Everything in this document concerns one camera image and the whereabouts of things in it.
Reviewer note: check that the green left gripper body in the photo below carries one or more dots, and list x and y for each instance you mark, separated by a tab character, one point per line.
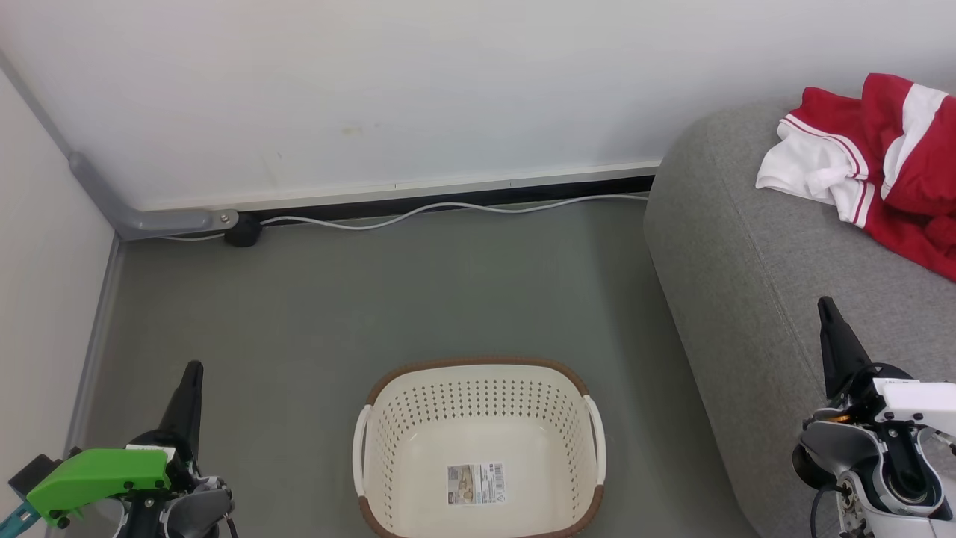
97	474

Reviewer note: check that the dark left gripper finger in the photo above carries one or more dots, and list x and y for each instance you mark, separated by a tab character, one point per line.
185	407

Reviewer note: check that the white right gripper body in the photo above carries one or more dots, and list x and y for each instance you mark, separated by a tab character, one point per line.
919	407

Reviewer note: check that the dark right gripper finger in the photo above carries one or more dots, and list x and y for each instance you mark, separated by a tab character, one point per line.
840	351

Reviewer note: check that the red garment striped white trim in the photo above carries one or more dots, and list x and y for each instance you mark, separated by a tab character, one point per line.
806	161

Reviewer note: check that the red garment wide white band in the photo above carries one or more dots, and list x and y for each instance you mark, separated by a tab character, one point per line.
933	175

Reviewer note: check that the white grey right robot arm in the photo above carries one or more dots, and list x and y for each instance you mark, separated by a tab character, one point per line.
859	456

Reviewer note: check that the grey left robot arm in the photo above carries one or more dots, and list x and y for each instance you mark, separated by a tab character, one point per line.
190	512

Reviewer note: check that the grey fabric sofa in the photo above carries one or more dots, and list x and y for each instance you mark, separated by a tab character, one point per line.
784	299

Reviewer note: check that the grey side skirting strip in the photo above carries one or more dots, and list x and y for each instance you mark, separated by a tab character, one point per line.
93	344

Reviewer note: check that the cream perforated laundry basket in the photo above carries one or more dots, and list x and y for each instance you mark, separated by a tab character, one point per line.
478	418

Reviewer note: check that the paper product label sticker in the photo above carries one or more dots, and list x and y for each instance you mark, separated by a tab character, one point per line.
476	484

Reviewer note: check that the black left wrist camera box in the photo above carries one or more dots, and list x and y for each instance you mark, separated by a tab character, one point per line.
30	471

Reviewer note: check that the grey wall conduit pipe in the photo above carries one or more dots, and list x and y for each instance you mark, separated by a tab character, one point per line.
142	221

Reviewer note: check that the white wall skirting strip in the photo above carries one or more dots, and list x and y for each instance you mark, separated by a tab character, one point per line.
448	187

